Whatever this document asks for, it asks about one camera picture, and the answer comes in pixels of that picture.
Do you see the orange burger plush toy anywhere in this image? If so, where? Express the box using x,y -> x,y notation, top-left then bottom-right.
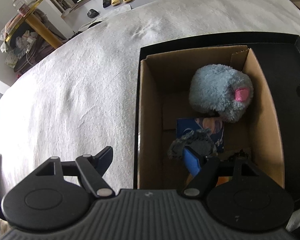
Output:
216,176 -> 232,186

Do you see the dark grey round plush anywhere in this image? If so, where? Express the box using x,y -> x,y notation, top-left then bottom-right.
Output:
167,128 -> 218,159

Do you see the black shallow tray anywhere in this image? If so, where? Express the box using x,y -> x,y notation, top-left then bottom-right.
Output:
133,31 -> 300,209

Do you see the blue printed packet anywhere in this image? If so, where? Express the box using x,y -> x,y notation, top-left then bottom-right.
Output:
176,117 -> 224,154

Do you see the white fuzzy blanket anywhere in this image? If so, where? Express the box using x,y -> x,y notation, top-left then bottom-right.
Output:
0,0 -> 300,230

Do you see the grey fluffy plush pink nose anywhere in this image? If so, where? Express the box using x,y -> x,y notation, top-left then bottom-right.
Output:
189,64 -> 254,122

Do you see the brown cardboard box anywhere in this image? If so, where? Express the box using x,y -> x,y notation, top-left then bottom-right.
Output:
135,46 -> 285,189

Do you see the lone black slipper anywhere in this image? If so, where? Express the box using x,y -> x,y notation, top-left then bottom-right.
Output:
87,9 -> 100,18

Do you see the yellow round table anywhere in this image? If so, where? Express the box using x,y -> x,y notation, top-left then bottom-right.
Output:
4,0 -> 63,49

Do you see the black slipper near yellow pair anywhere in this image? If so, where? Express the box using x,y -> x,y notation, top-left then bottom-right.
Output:
102,0 -> 112,8

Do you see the yellow slipper left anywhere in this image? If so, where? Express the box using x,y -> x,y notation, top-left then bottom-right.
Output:
111,0 -> 121,6

